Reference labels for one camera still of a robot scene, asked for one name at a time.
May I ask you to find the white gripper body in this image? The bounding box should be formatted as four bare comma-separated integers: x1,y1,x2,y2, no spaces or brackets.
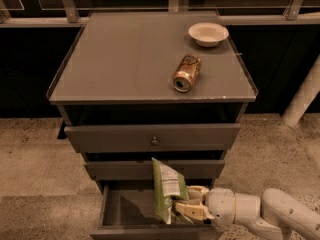
205,188,235,226

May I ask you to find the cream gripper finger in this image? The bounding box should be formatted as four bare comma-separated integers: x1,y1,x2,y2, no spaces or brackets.
174,202,214,221
187,185,209,201

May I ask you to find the green jalapeno chip bag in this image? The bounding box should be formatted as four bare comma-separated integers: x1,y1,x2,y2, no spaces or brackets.
152,158,191,224

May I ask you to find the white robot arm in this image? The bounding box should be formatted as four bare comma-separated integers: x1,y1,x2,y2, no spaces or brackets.
174,186,320,240

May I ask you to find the grey top drawer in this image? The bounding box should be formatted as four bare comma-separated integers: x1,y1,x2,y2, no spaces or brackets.
65,123,240,153

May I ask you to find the grey open bottom drawer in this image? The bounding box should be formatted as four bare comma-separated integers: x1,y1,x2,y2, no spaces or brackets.
90,184,224,240

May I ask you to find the grey middle drawer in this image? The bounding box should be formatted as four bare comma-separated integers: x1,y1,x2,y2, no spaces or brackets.
84,160,225,181

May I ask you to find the grey drawer cabinet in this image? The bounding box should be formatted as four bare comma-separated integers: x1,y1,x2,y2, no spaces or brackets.
45,11,259,240

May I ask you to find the gold soda can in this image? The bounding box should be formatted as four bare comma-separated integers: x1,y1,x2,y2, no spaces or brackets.
173,54,202,92

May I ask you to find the white paper bowl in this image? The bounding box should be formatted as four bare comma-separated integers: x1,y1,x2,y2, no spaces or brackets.
188,22,229,48

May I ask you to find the white diagonal post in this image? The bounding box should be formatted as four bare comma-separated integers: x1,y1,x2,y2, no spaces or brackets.
282,55,320,127

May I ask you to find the metal railing frame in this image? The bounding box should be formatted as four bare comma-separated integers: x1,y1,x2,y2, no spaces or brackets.
0,0,320,27

